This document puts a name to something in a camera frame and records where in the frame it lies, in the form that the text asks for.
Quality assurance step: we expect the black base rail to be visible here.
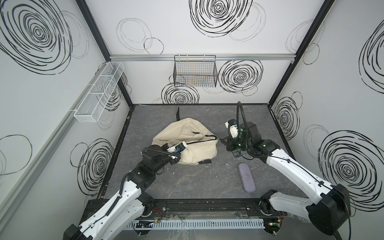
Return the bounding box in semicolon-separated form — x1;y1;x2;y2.
86;197;289;218

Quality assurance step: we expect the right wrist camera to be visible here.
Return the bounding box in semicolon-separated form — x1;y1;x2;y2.
225;119;239;140

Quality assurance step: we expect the cream canvas backpack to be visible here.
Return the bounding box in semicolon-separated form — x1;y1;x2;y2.
152;111;219;166

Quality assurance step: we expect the black wire wall basket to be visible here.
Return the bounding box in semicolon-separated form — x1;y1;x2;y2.
173;55;219;88

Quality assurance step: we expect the white slotted cable duct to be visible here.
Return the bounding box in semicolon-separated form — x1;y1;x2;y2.
127;219;266;231

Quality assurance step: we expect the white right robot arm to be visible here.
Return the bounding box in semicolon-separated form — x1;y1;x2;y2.
222;119;351;236

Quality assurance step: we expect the white mesh wall shelf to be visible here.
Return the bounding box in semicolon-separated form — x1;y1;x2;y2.
74;62;124;123

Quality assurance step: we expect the purple pencil case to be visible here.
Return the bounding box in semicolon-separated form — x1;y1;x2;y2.
238;163;256;193

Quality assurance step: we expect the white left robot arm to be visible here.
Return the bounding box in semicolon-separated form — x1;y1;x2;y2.
63;142;188;240

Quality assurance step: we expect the small black calculator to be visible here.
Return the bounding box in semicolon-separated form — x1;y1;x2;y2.
232;150;242;160

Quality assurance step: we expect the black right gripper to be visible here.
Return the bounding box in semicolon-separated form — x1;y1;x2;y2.
220;133;253;151

